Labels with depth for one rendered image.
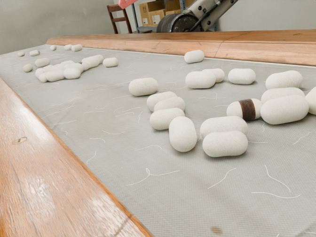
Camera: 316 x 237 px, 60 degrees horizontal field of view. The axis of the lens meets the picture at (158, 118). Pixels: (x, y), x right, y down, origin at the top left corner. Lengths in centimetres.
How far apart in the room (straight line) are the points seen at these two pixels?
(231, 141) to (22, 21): 496
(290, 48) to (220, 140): 25
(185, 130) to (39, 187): 10
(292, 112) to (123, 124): 15
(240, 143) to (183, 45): 40
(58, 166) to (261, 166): 13
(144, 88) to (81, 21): 494
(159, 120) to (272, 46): 25
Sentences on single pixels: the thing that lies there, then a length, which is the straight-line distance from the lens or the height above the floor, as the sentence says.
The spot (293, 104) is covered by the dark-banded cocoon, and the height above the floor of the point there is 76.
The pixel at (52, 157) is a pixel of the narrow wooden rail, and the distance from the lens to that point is 20.
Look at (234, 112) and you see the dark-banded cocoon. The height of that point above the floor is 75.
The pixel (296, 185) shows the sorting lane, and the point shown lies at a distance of 18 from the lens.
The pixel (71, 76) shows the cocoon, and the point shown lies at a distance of 54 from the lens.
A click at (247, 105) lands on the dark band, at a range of 24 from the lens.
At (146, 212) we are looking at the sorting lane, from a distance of 17.
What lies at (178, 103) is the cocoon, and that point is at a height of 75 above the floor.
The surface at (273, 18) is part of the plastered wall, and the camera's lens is 279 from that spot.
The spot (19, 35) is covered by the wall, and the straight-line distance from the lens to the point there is 507.
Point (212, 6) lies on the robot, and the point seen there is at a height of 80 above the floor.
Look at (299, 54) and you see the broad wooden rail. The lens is 41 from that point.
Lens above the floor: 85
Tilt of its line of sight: 23 degrees down
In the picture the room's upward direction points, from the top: 11 degrees counter-clockwise
